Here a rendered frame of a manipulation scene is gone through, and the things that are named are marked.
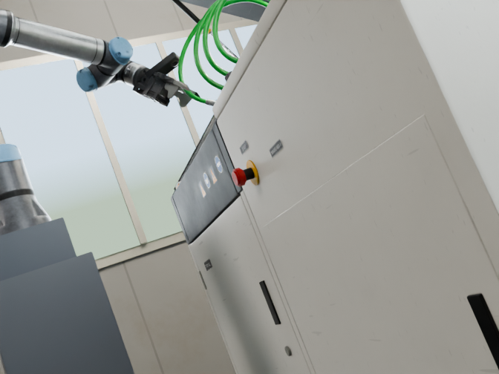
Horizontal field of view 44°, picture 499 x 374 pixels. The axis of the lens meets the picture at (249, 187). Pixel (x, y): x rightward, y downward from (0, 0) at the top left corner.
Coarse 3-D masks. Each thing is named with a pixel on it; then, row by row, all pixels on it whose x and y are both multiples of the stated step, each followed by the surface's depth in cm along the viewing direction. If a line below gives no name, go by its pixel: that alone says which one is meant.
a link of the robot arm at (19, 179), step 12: (0, 144) 144; (0, 156) 142; (12, 156) 144; (0, 168) 142; (12, 168) 143; (24, 168) 146; (0, 180) 141; (12, 180) 142; (24, 180) 144; (0, 192) 140
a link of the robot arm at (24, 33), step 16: (0, 16) 158; (0, 32) 158; (16, 32) 161; (32, 32) 164; (48, 32) 167; (64, 32) 170; (32, 48) 167; (48, 48) 168; (64, 48) 170; (80, 48) 172; (96, 48) 175; (112, 48) 177; (128, 48) 180; (96, 64) 179; (112, 64) 180
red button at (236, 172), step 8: (248, 160) 120; (240, 168) 118; (248, 168) 119; (256, 168) 118; (232, 176) 119; (240, 176) 117; (248, 176) 118; (256, 176) 118; (240, 184) 118; (256, 184) 119
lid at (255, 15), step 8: (184, 0) 217; (192, 0) 216; (200, 0) 215; (208, 0) 215; (216, 0) 214; (264, 0) 210; (208, 8) 220; (224, 8) 218; (232, 8) 218; (240, 8) 217; (248, 8) 216; (256, 8) 216; (264, 8) 215; (240, 16) 222; (248, 16) 221; (256, 16) 221
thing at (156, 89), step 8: (136, 72) 191; (144, 72) 193; (136, 80) 191; (144, 80) 194; (152, 80) 188; (160, 80) 187; (136, 88) 192; (144, 88) 191; (152, 88) 188; (160, 88) 186; (152, 96) 186; (160, 96) 187; (160, 104) 193; (168, 104) 192
